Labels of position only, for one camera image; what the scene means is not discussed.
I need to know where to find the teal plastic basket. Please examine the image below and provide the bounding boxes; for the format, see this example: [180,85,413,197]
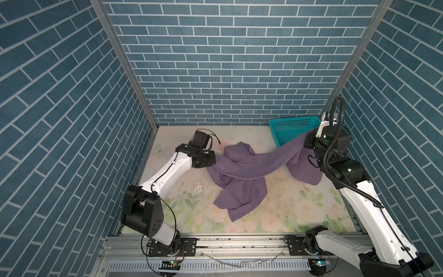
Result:
[269,116,321,147]

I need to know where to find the purple trousers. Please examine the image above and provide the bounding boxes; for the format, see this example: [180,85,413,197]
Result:
[208,132,323,222]

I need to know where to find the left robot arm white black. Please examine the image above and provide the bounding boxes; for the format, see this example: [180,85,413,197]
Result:
[121,144,216,252]

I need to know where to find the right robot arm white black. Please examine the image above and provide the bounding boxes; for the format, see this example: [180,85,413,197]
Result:
[304,126,434,277]

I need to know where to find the white vent grille strip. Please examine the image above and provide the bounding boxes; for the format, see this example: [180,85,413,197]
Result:
[107,259,311,274]

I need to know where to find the left circuit board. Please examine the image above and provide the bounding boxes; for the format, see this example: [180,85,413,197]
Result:
[159,260,182,271]

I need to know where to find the circuit board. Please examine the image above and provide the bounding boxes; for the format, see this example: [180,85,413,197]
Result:
[309,259,331,271]
[159,260,182,271]

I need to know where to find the right circuit board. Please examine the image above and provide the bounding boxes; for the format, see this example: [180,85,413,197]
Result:
[309,259,331,271]

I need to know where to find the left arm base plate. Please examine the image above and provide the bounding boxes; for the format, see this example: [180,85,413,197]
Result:
[147,237,197,257]

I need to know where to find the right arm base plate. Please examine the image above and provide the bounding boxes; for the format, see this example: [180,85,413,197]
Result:
[283,234,323,256]

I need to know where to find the aluminium front rail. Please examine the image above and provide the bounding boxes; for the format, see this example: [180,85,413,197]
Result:
[97,233,315,262]

